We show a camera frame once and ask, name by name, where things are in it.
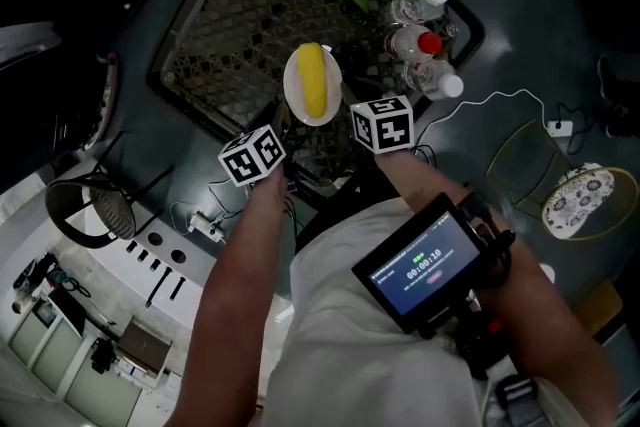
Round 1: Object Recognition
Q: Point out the white charger block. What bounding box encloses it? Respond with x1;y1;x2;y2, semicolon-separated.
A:
188;210;226;244

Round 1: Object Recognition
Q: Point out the black floor cable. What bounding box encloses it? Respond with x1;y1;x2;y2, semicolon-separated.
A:
557;102;609;156

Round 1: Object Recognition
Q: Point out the gold wire chair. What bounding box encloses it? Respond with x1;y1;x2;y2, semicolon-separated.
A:
484;118;640;242

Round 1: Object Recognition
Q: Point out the cardboard box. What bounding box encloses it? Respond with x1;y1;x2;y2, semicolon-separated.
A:
574;282;626;336

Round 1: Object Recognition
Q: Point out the black wicker stool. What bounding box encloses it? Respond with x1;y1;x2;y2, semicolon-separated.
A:
44;130;176;250

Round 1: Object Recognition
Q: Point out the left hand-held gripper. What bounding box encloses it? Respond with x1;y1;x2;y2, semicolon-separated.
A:
218;100;301;196

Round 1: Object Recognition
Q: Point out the person's left forearm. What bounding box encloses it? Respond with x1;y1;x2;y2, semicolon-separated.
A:
164;159;301;427

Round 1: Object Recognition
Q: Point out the red-capped water bottle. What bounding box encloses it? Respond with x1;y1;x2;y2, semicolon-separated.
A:
384;25;445;61

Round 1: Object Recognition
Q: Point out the white cabinet with holes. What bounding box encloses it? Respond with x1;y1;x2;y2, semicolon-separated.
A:
0;164;301;427

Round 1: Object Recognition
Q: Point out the black monitor mount clamp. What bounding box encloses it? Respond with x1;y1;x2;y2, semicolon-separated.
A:
419;194;519;381

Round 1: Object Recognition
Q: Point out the yellow banana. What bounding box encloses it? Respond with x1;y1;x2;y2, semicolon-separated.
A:
297;42;330;120

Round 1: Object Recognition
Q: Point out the person's white shirt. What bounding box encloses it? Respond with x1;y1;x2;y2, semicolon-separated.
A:
262;197;489;427

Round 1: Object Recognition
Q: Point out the white oval plate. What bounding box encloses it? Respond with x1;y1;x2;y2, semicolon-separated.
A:
282;43;344;127

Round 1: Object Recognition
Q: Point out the black wicker coffee table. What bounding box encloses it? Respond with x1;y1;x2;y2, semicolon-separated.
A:
145;0;486;211

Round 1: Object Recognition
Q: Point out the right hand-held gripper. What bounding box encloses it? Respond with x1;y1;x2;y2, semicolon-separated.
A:
340;80;415;155

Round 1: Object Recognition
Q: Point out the thin white charger cable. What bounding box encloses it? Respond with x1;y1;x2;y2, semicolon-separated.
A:
168;177;251;236

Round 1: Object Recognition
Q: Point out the floral seat cushion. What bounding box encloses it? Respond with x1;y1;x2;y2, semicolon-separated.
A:
542;163;616;239

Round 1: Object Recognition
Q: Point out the white power strip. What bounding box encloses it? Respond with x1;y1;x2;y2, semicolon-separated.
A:
546;119;575;138

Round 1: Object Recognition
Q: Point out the long white cable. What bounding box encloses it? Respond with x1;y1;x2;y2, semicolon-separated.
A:
414;88;551;141

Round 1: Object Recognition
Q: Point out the person's right forearm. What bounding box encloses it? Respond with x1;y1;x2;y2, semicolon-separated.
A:
374;149;621;427

